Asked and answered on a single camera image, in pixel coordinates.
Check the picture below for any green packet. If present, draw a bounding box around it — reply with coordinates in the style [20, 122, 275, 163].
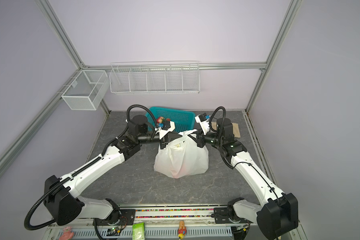
[132, 223, 146, 240]

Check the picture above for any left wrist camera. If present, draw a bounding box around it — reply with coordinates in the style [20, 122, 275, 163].
[157, 119, 175, 133]

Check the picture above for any teal plastic basket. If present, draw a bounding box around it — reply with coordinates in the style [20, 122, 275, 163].
[150, 107, 195, 133]

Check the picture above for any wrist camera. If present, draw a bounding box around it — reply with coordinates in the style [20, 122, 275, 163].
[157, 119, 175, 133]
[195, 113, 210, 135]

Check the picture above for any yellow work glove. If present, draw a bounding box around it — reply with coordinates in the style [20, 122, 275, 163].
[211, 122, 241, 138]

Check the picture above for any white wire mesh box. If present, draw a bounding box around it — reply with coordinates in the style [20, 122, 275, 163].
[62, 70, 110, 111]

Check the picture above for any white wire wall shelf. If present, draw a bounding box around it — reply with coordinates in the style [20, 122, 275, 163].
[109, 61, 201, 94]

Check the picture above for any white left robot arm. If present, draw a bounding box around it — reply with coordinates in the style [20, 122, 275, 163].
[24, 105, 180, 231]

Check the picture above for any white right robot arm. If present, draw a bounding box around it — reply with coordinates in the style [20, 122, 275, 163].
[191, 106, 299, 240]

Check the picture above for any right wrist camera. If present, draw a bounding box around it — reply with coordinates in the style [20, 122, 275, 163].
[195, 113, 210, 135]

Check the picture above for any pink toy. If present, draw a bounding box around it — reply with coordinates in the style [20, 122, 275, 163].
[59, 227, 75, 240]

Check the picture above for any small orange toy figure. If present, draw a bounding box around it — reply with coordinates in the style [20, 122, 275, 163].
[178, 221, 187, 240]

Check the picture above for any white plastic bag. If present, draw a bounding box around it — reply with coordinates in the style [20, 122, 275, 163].
[154, 130, 209, 179]

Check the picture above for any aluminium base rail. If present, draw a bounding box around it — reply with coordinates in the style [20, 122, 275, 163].
[43, 198, 307, 240]

